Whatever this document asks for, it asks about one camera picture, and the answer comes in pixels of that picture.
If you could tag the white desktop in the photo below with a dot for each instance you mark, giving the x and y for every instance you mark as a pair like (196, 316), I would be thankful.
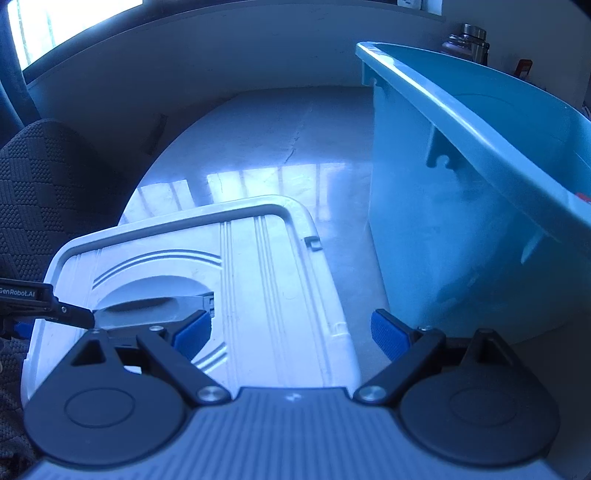
(277, 138)

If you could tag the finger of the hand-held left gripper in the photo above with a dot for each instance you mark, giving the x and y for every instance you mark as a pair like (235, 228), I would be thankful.
(74, 315)

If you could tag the white plastic bin lid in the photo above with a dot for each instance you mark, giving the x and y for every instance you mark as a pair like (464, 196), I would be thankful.
(277, 286)

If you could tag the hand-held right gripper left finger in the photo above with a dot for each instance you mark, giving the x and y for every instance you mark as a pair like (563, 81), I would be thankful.
(190, 331)

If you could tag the steel thermos bottle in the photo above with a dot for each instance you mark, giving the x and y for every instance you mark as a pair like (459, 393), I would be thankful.
(468, 41)

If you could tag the dark fabric chair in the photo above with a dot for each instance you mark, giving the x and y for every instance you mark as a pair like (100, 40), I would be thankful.
(55, 184)

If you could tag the small red box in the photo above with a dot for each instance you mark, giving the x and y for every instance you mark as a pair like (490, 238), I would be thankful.
(523, 68)

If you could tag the bright window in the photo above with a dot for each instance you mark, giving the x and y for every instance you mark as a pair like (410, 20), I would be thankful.
(69, 23)

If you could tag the blue plastic storage bin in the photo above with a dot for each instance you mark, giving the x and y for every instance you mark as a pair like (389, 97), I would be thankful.
(438, 230)

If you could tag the dark curved pole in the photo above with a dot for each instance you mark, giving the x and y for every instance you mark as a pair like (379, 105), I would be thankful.
(14, 69)

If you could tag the grey desk partition panel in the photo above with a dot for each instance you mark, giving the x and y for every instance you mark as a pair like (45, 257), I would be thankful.
(207, 60)

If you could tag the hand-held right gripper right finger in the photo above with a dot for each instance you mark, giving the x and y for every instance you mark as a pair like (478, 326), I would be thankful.
(387, 333)

